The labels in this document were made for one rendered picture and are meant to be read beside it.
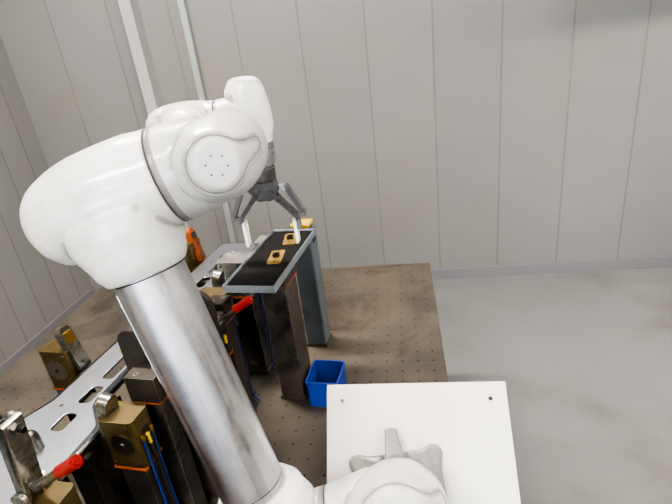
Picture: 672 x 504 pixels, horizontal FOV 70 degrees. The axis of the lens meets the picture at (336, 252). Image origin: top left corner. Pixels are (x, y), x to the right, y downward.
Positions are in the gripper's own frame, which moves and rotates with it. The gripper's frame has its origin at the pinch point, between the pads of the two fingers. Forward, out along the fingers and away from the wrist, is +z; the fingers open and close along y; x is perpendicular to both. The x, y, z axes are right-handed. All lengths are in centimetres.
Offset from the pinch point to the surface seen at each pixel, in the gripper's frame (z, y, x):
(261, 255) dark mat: 5.3, -4.6, 2.1
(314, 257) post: 16.9, 6.4, 23.7
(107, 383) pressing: 21, -38, -30
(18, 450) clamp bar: 5, -29, -66
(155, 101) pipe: -24, -112, 198
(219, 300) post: 11.3, -14.1, -11.2
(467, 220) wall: 77, 86, 200
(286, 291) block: 14.1, 2.0, -3.6
